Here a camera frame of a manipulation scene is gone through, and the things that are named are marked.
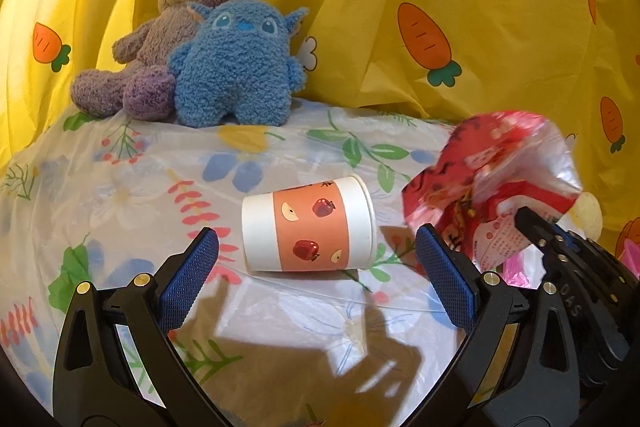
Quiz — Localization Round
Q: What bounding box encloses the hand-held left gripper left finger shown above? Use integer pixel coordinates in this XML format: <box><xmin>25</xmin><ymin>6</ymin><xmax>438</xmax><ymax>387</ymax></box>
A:
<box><xmin>51</xmin><ymin>227</ymin><xmax>236</xmax><ymax>427</ymax></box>

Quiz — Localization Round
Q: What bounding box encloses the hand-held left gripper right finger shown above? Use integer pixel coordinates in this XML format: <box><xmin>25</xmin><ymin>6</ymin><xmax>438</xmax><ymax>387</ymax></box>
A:
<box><xmin>400</xmin><ymin>223</ymin><xmax>583</xmax><ymax>427</ymax></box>

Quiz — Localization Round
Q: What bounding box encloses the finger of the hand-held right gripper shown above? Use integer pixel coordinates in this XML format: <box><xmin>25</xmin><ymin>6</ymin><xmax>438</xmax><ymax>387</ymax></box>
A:
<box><xmin>515</xmin><ymin>206</ymin><xmax>640</xmax><ymax>293</ymax></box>
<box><xmin>542</xmin><ymin>247</ymin><xmax>632</xmax><ymax>358</ymax></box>

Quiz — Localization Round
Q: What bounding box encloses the pink plastic bag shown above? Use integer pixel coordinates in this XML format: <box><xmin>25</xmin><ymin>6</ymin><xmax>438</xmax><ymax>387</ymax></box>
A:
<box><xmin>502</xmin><ymin>252</ymin><xmax>546</xmax><ymax>290</ymax></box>

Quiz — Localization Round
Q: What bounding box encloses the clear red snack wrapper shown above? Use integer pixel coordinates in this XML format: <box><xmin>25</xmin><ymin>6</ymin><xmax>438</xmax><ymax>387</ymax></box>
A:
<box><xmin>401</xmin><ymin>109</ymin><xmax>583</xmax><ymax>270</ymax></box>

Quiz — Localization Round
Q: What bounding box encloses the pink plastic bucket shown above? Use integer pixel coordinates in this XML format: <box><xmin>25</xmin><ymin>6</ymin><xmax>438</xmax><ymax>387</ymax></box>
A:
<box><xmin>617</xmin><ymin>239</ymin><xmax>640</xmax><ymax>278</ymax></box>

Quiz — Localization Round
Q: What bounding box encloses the apple print paper cup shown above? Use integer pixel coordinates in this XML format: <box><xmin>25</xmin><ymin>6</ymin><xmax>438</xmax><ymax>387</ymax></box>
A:
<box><xmin>241</xmin><ymin>175</ymin><xmax>378</xmax><ymax>272</ymax></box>

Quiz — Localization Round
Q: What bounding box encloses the beige round plush ball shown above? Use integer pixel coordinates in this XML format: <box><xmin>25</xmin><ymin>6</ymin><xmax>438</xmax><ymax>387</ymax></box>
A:
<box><xmin>560</xmin><ymin>192</ymin><xmax>603</xmax><ymax>242</ymax></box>

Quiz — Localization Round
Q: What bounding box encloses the floral plastic table cover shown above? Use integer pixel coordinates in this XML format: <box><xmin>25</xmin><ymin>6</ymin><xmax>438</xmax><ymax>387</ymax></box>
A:
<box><xmin>0</xmin><ymin>99</ymin><xmax>481</xmax><ymax>427</ymax></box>

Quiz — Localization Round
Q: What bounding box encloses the blue fuzzy plush toy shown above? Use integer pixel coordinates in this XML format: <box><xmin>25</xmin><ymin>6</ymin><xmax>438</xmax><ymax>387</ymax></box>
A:
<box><xmin>167</xmin><ymin>0</ymin><xmax>310</xmax><ymax>128</ymax></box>

